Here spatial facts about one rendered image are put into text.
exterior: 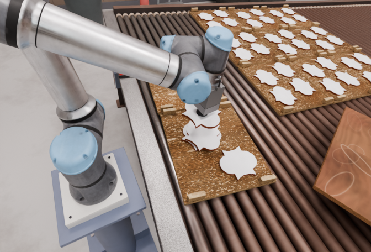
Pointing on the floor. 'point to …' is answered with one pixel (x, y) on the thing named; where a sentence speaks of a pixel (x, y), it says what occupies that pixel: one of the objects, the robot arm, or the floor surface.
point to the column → (110, 218)
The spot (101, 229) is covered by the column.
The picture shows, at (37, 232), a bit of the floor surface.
